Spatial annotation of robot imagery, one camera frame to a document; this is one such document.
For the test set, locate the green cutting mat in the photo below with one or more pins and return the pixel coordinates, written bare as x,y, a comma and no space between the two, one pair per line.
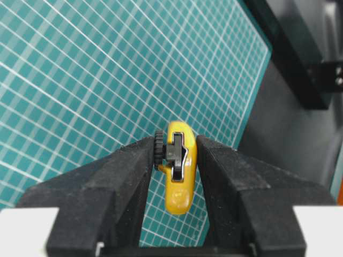
80,79

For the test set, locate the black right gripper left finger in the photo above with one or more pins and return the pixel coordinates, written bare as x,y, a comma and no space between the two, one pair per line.
102,201

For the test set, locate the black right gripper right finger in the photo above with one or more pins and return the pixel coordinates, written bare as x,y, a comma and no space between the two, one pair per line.
250,203

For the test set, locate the black rack base foot right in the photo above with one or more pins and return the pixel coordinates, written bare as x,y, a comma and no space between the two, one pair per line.
295,51

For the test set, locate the yellow utility cutter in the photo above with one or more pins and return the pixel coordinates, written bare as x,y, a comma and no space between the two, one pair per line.
177,159

